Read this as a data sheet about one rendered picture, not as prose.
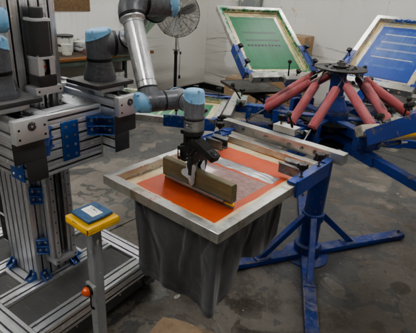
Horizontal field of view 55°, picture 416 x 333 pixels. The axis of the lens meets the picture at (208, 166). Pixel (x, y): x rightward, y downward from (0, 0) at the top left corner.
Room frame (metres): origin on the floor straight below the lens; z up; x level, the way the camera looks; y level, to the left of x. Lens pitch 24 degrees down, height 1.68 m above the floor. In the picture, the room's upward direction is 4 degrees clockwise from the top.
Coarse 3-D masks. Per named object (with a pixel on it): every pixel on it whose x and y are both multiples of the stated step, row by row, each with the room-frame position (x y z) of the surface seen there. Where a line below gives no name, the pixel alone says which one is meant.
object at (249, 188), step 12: (264, 168) 1.66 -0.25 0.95; (276, 168) 1.67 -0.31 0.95; (240, 180) 1.52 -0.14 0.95; (252, 180) 1.53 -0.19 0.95; (192, 192) 1.39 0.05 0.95; (240, 192) 1.41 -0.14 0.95; (252, 192) 1.42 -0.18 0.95; (264, 192) 1.42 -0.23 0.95; (180, 204) 1.29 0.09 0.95; (192, 204) 1.29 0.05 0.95; (204, 204) 1.30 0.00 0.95; (216, 204) 1.30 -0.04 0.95; (240, 204) 1.32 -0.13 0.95; (204, 216) 1.21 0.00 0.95; (216, 216) 1.22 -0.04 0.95
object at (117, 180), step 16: (240, 144) 1.92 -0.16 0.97; (256, 144) 1.87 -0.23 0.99; (160, 160) 1.61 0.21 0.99; (304, 160) 1.70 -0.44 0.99; (112, 176) 1.41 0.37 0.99; (128, 176) 1.47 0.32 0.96; (128, 192) 1.32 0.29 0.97; (144, 192) 1.29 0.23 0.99; (272, 192) 1.36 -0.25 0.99; (288, 192) 1.39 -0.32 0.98; (160, 208) 1.21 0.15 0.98; (176, 208) 1.19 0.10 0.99; (256, 208) 1.23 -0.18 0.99; (192, 224) 1.12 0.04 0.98; (208, 224) 1.11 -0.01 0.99; (224, 224) 1.11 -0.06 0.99; (240, 224) 1.14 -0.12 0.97
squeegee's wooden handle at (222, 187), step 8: (168, 160) 1.47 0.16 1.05; (176, 160) 1.46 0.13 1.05; (168, 168) 1.47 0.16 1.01; (176, 168) 1.44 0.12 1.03; (176, 176) 1.44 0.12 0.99; (184, 176) 1.41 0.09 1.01; (200, 176) 1.36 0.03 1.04; (208, 176) 1.34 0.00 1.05; (216, 176) 1.33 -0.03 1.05; (200, 184) 1.36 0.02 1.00; (208, 184) 1.33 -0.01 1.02; (216, 184) 1.31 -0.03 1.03; (224, 184) 1.29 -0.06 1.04; (232, 184) 1.28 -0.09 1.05; (216, 192) 1.31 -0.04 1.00; (224, 192) 1.29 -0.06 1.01; (232, 192) 1.27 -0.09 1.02; (232, 200) 1.27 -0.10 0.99
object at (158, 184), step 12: (228, 156) 1.78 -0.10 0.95; (240, 156) 1.79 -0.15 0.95; (252, 156) 1.80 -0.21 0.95; (216, 168) 1.62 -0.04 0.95; (228, 168) 1.63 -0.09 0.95; (144, 180) 1.46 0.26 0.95; (156, 180) 1.47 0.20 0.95; (168, 180) 1.48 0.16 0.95; (156, 192) 1.37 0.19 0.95; (168, 192) 1.37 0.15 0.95; (180, 192) 1.38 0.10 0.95
